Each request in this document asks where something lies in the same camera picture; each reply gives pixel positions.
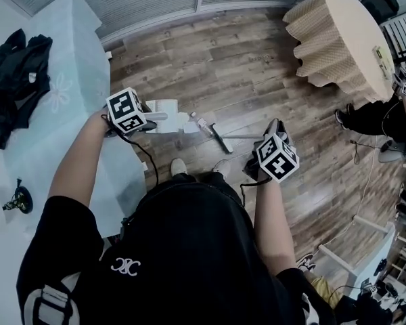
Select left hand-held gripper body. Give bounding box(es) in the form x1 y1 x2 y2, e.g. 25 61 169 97
103 87 147 138

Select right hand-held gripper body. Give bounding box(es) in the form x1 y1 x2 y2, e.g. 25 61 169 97
245 133 300 184

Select white plastic dustpan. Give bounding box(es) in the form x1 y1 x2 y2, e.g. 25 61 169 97
143 99 189 135

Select clear plastic bottle trash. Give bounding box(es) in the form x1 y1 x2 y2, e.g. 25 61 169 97
189 111 215 137

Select person's left forearm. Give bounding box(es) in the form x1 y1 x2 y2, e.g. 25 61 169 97
48 110 110 210

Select person's right forearm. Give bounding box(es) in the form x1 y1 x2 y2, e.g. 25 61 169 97
253 177 297 279

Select person's left white shoe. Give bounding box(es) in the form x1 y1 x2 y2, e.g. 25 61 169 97
170 158 187 177

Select person's white shoe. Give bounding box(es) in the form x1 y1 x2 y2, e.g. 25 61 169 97
212 158 232 176
170 158 187 177

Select person's right white shoe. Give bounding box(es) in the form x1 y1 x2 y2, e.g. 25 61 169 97
212 158 232 176

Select table with pale blue cloth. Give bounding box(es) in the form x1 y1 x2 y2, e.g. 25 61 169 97
0 0 147 240

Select black and white sneaker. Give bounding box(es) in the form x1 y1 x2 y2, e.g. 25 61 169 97
295 253 317 273

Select round table with beige cloth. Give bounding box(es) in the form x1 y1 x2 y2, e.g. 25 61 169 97
281 0 395 105

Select grey round stand base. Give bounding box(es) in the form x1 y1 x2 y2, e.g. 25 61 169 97
378 139 406 164

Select black garment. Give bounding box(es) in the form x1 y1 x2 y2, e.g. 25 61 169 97
0 28 53 150

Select green and white packets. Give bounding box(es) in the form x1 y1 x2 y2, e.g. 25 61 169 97
372 45 394 73

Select person's black shirt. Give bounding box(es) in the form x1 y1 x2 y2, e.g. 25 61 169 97
16 173 336 325

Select small black lamp base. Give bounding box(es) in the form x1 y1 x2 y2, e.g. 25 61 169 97
1 177 34 215

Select yellow cloth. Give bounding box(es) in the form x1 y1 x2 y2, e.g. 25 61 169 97
303 272 343 310

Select white shelf rack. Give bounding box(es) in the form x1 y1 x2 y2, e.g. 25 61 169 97
381 10 406 68

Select black high-back chair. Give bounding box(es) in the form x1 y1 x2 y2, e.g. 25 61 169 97
361 0 401 24

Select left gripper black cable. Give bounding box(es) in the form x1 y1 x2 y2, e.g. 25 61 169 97
101 112 160 190

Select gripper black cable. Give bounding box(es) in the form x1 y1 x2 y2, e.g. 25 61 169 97
101 112 160 190
239 177 273 210

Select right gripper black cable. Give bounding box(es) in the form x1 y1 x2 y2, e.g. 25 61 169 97
239 177 273 210

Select black floor cable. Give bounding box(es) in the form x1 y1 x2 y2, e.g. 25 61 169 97
349 139 384 165

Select white floor cable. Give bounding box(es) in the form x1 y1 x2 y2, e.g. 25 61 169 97
353 133 380 223

